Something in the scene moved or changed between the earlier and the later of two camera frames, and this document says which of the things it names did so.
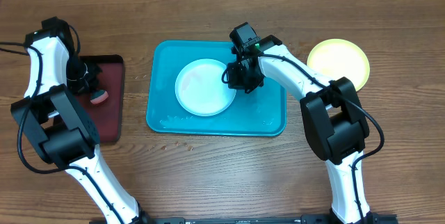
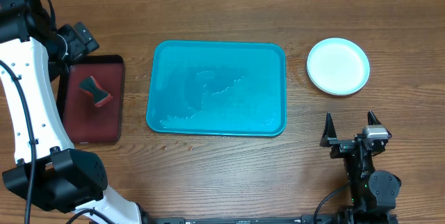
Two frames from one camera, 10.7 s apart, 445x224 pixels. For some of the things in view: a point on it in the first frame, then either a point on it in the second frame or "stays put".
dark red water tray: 106,120 stays put
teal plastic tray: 260,111 stays put
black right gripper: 238,84 -> 340,147
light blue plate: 200,89 -> 338,66
